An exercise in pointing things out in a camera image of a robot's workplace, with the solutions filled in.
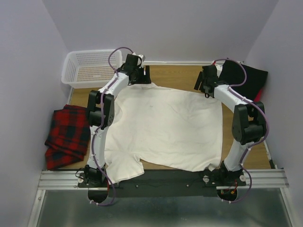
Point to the aluminium frame rail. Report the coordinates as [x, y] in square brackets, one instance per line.
[256, 178]

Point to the wrist white camera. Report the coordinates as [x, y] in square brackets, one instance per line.
[219, 68]
[141, 58]

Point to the white t shirt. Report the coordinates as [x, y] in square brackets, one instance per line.
[163, 126]

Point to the black folded shirt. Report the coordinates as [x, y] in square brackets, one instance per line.
[232, 74]

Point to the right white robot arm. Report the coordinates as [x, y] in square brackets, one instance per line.
[249, 127]

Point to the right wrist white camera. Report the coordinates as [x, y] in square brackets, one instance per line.
[219, 68]

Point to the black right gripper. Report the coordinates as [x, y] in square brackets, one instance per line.
[199, 79]

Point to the white perforated plastic basket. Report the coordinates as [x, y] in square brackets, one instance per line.
[90, 68]

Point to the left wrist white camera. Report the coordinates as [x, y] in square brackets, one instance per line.
[141, 58]

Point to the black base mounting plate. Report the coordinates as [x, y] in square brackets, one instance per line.
[162, 183]

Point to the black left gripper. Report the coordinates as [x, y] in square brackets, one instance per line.
[146, 79]

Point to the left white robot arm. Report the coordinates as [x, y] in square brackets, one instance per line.
[101, 112]

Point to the red plaid folded shirt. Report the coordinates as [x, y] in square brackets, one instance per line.
[68, 138]

